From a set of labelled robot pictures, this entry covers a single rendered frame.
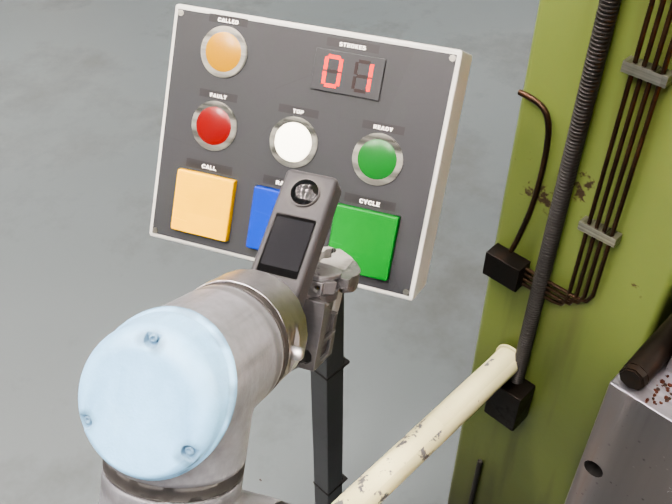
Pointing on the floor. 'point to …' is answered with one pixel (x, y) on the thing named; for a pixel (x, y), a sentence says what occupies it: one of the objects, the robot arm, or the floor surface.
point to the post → (329, 418)
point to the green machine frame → (543, 473)
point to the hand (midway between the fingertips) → (335, 252)
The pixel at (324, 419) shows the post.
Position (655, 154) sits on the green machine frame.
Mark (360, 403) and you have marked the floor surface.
